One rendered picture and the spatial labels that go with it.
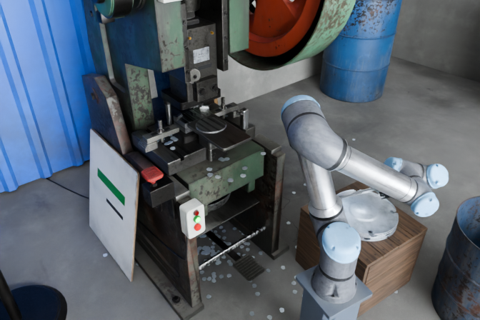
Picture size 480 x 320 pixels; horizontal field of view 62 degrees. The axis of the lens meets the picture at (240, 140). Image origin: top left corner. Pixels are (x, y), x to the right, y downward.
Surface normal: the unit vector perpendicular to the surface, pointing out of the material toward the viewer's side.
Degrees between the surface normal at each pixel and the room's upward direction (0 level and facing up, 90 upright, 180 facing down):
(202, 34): 90
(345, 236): 7
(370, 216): 0
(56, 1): 90
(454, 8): 90
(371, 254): 0
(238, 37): 90
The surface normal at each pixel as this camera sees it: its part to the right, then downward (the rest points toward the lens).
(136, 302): 0.00, -0.85
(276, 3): -0.77, 0.34
